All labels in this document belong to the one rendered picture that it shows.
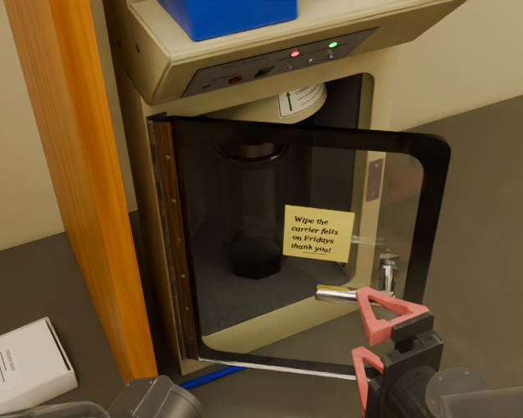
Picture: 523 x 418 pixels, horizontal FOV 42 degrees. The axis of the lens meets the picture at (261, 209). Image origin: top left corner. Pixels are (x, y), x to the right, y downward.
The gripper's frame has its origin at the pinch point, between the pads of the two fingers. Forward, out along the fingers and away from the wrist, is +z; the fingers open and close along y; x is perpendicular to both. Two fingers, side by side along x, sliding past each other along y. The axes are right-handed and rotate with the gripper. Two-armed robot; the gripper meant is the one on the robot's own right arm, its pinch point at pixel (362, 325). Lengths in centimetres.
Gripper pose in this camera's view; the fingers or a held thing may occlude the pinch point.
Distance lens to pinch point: 77.0
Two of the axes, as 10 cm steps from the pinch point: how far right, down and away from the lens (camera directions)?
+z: -4.2, -5.5, 7.2
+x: -9.0, 2.9, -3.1
